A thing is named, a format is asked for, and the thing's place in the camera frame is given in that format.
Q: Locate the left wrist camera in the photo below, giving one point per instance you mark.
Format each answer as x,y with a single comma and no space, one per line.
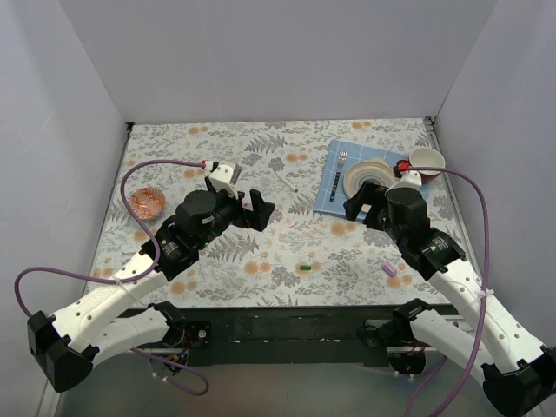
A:
227,169

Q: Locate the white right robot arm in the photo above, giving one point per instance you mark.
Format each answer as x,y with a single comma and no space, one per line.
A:
515,368

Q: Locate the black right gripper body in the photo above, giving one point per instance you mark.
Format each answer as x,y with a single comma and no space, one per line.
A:
372,208

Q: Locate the beige blue-ringed plate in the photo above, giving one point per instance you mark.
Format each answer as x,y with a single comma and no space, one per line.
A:
376,170

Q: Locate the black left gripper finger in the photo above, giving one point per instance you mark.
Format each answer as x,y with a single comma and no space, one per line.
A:
258,217
217,184

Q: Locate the red patterned small bowl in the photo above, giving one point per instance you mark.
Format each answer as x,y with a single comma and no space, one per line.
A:
147,203

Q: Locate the red white mug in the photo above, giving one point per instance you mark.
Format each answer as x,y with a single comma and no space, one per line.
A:
424,157

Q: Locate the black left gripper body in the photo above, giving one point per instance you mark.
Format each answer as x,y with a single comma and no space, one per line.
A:
248,212

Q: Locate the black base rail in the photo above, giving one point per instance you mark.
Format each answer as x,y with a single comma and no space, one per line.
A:
296,335

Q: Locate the white green-tipped marker pen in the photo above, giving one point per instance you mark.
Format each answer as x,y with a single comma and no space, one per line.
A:
288,183

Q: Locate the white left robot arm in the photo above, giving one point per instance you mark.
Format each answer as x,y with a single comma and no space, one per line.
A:
68,344

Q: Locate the silver fork black handle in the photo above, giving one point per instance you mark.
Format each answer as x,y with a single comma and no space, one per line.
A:
342,157

